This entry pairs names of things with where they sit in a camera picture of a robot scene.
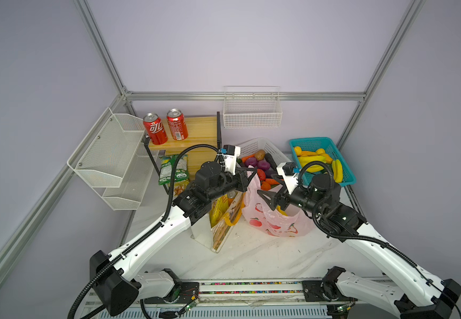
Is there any red cola can right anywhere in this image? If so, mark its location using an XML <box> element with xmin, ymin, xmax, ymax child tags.
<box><xmin>167</xmin><ymin>108</ymin><xmax>188</xmax><ymax>141</ymax></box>

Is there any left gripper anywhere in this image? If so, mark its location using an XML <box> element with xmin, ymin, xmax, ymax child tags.
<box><xmin>208</xmin><ymin>167</ymin><xmax>256</xmax><ymax>202</ymax></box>

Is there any red toy tomato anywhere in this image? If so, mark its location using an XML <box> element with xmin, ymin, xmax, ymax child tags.
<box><xmin>257</xmin><ymin>168</ymin><xmax>266</xmax><ymax>182</ymax></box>

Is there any red cola can left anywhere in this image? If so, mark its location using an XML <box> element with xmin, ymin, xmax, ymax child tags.
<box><xmin>143</xmin><ymin>113</ymin><xmax>168</xmax><ymax>145</ymax></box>

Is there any orange toy carrot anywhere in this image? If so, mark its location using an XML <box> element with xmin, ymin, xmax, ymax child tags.
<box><xmin>265</xmin><ymin>178</ymin><xmax>280</xmax><ymax>186</ymax></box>

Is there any brown toy potato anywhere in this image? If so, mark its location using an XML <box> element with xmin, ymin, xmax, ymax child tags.
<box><xmin>254</xmin><ymin>150</ymin><xmax>266</xmax><ymax>162</ymax></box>

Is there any purple toy onion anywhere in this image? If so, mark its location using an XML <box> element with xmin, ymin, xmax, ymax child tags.
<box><xmin>244</xmin><ymin>157</ymin><xmax>258</xmax><ymax>167</ymax></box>
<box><xmin>257</xmin><ymin>159</ymin><xmax>271</xmax><ymax>171</ymax></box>

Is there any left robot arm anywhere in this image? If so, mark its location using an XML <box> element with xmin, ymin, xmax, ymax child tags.
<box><xmin>67</xmin><ymin>145</ymin><xmax>257</xmax><ymax>318</ymax></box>

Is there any pink plastic grocery bag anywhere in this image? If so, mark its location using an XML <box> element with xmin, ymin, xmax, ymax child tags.
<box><xmin>241</xmin><ymin>174</ymin><xmax>315</xmax><ymax>237</ymax></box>

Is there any white wire wall basket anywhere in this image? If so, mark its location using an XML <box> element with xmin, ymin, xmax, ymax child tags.
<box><xmin>222</xmin><ymin>86</ymin><xmax>283</xmax><ymax>129</ymax></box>

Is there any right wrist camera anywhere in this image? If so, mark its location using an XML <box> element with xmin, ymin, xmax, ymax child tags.
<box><xmin>277</xmin><ymin>162</ymin><xmax>300</xmax><ymax>195</ymax></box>

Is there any purple toy onion left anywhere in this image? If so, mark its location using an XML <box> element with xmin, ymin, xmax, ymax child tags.
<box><xmin>244</xmin><ymin>157</ymin><xmax>258</xmax><ymax>167</ymax></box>

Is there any white plastic basket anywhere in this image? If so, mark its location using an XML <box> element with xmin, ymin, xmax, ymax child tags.
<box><xmin>238</xmin><ymin>138</ymin><xmax>292</xmax><ymax>164</ymax></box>

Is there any yellow toy lemon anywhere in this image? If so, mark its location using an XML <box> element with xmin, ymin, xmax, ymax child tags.
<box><xmin>294</xmin><ymin>146</ymin><xmax>303</xmax><ymax>157</ymax></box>

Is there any dark toy cucumber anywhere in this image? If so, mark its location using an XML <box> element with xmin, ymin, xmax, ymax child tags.
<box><xmin>264</xmin><ymin>153</ymin><xmax>278</xmax><ymax>170</ymax></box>

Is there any yellow toy banana right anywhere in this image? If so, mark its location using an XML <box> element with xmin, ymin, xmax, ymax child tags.
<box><xmin>331</xmin><ymin>159</ymin><xmax>343</xmax><ymax>183</ymax></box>

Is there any small yellow-green snack bag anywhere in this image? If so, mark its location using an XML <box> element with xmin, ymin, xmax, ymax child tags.
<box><xmin>173</xmin><ymin>179</ymin><xmax>190</xmax><ymax>198</ymax></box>

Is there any green snack bag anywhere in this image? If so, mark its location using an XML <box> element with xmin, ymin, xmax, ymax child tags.
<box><xmin>158</xmin><ymin>154</ymin><xmax>189</xmax><ymax>186</ymax></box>

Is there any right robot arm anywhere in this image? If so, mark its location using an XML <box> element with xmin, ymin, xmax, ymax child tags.
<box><xmin>258</xmin><ymin>161</ymin><xmax>461</xmax><ymax>318</ymax></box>

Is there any purple toy onion right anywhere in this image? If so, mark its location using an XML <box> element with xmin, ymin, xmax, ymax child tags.
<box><xmin>257</xmin><ymin>159</ymin><xmax>271</xmax><ymax>171</ymax></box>

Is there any white canvas tote bag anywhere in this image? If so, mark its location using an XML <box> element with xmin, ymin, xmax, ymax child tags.
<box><xmin>191</xmin><ymin>191</ymin><xmax>245</xmax><ymax>253</ymax></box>

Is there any wooden black-frame shelf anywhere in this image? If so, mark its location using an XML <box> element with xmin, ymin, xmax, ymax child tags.
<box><xmin>149</xmin><ymin>116</ymin><xmax>218</xmax><ymax>181</ymax></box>

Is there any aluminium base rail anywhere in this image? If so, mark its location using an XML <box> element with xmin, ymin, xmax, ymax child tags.
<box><xmin>79</xmin><ymin>276</ymin><xmax>424</xmax><ymax>319</ymax></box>

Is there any teal plastic basket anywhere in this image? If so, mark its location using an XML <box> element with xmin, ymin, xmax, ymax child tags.
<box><xmin>289</xmin><ymin>137</ymin><xmax>357</xmax><ymax>187</ymax></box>

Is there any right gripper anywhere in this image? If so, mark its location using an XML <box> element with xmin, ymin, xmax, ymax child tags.
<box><xmin>255</xmin><ymin>185</ymin><xmax>323</xmax><ymax>217</ymax></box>

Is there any yellow chips bag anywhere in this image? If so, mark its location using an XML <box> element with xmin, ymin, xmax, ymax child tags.
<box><xmin>209</xmin><ymin>195</ymin><xmax>229</xmax><ymax>227</ymax></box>

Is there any red cola can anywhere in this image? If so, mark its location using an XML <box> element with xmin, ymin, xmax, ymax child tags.
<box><xmin>143</xmin><ymin>113</ymin><xmax>168</xmax><ymax>145</ymax></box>
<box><xmin>167</xmin><ymin>108</ymin><xmax>188</xmax><ymax>141</ymax></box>

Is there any white mesh tiered rack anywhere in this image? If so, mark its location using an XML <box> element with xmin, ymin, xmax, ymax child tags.
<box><xmin>67</xmin><ymin>108</ymin><xmax>158</xmax><ymax>211</ymax></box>

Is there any yellow toy banana bunch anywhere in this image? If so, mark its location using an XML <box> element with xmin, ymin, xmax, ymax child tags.
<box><xmin>298</xmin><ymin>156</ymin><xmax>327</xmax><ymax>174</ymax></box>

